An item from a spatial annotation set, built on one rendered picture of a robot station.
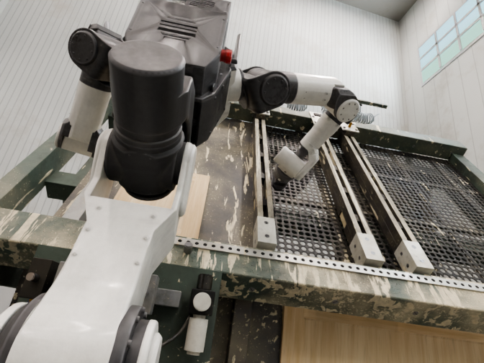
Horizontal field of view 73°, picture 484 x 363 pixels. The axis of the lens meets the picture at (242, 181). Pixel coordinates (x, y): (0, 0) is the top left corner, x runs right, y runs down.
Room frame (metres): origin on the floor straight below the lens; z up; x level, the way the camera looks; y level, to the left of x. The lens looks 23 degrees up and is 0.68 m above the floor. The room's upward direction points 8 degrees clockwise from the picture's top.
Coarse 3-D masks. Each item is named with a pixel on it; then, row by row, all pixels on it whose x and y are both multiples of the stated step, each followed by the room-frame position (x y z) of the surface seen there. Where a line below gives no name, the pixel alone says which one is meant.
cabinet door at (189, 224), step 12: (192, 180) 1.22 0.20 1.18; (204, 180) 1.23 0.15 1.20; (120, 192) 1.11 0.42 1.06; (192, 192) 1.17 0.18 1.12; (204, 192) 1.18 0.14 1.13; (144, 204) 1.10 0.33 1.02; (156, 204) 1.11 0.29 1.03; (168, 204) 1.12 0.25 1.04; (192, 204) 1.14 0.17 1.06; (204, 204) 1.15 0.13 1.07; (192, 216) 1.10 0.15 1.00; (180, 228) 1.06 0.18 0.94; (192, 228) 1.07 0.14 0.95
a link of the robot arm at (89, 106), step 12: (84, 84) 0.73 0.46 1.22; (84, 96) 0.75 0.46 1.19; (96, 96) 0.75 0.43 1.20; (108, 96) 0.77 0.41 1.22; (72, 108) 0.78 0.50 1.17; (84, 108) 0.77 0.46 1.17; (96, 108) 0.78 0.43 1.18; (72, 120) 0.80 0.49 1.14; (84, 120) 0.80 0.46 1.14; (96, 120) 0.81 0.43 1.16; (60, 132) 0.82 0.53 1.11; (72, 132) 0.82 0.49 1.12; (84, 132) 0.82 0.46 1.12; (96, 132) 0.84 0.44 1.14; (60, 144) 0.86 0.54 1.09; (96, 144) 0.86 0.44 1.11
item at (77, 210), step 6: (78, 198) 1.03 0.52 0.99; (84, 198) 1.04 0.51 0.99; (72, 204) 1.01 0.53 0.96; (78, 204) 1.02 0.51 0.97; (84, 204) 1.02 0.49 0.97; (72, 210) 1.00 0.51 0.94; (78, 210) 1.00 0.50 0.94; (84, 210) 1.01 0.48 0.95; (66, 216) 0.98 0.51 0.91; (72, 216) 0.99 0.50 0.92; (78, 216) 0.99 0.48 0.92; (84, 216) 1.02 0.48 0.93
